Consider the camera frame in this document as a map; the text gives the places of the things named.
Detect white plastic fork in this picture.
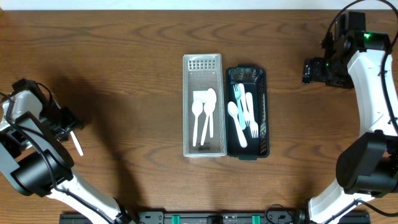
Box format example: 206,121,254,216
233,84,246,130
238,83,250,126
246,92,259,138

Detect dark green plastic basket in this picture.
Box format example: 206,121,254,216
225,65,270,160

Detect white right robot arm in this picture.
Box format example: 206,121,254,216
302,12,397,223

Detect clear plastic basket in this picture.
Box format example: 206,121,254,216
183,54,226,158

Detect white plastic spoon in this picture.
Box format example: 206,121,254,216
192,100,203,147
201,101,215,146
205,88,216,138
228,101,248,148

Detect white plastic utensil handle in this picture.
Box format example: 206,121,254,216
70,131,84,156

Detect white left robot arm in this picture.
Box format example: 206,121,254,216
1,78,139,223

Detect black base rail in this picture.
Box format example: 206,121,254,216
59,206,371,224

